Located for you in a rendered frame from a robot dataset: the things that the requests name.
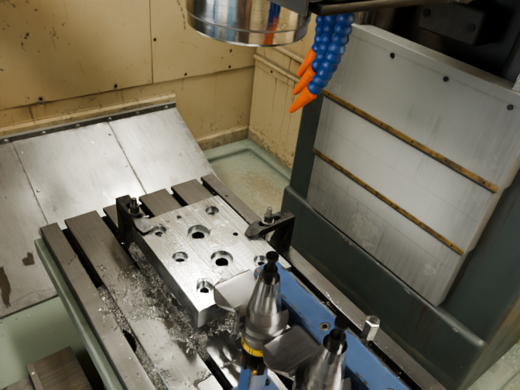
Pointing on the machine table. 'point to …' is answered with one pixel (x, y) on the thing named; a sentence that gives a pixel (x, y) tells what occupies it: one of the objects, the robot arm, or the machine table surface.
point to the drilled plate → (157, 259)
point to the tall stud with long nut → (369, 330)
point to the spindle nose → (247, 22)
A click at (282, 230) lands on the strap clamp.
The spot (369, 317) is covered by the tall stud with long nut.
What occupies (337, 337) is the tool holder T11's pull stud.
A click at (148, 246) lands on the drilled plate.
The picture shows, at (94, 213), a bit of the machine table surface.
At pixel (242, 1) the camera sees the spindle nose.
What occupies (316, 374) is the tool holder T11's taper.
